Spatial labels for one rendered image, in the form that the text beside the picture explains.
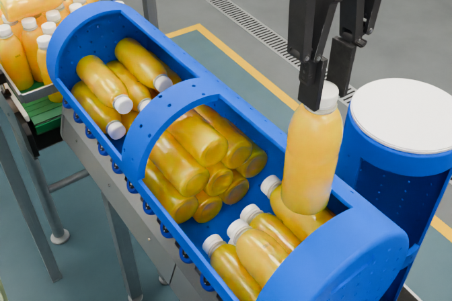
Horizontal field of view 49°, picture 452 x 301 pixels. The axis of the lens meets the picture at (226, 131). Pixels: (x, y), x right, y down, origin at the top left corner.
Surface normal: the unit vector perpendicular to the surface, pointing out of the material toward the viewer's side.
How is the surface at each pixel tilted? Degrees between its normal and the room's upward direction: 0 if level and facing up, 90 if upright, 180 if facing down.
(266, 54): 0
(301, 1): 93
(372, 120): 0
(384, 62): 0
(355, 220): 11
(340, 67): 91
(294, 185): 89
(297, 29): 93
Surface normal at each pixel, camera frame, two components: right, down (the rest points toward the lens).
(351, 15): -0.79, 0.52
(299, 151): -0.60, 0.52
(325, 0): -0.80, 0.24
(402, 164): -0.28, 0.64
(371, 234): 0.16, -0.81
